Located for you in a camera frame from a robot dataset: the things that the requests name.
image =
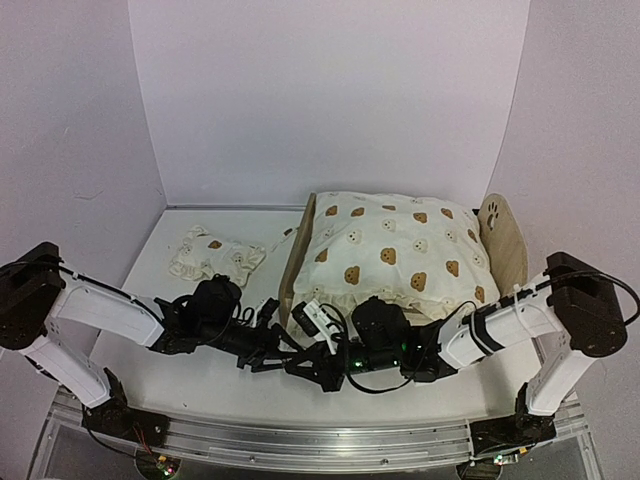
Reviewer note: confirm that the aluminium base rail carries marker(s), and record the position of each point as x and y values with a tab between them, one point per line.
272	421

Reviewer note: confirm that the wooden pet bed frame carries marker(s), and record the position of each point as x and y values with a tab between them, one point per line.
499	233

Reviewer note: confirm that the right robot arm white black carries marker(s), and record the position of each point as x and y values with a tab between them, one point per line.
570	300

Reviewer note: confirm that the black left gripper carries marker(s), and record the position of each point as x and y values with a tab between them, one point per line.
268	350

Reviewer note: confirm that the small bear print pillow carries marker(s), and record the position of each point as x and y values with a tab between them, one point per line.
203	255

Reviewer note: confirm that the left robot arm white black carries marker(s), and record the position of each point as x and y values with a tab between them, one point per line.
38	292

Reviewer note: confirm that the small circuit board with leds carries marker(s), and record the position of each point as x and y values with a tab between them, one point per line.
157	467

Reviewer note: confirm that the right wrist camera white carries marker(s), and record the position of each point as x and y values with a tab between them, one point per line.
317	324

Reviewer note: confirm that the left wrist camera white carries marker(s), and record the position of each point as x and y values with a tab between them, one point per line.
254	317

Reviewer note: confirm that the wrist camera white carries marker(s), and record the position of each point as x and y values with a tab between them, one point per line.
317	324
254	317

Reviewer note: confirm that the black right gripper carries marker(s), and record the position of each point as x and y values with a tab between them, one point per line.
324	374

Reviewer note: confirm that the bear print cushion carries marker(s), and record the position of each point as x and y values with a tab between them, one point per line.
423	254

